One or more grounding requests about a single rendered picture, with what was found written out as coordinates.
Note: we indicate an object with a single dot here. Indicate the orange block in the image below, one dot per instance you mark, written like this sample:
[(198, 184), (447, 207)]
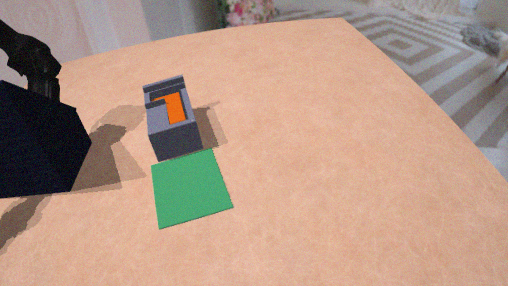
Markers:
[(174, 108)]

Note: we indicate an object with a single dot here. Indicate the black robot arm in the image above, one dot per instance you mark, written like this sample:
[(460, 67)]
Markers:
[(31, 57)]

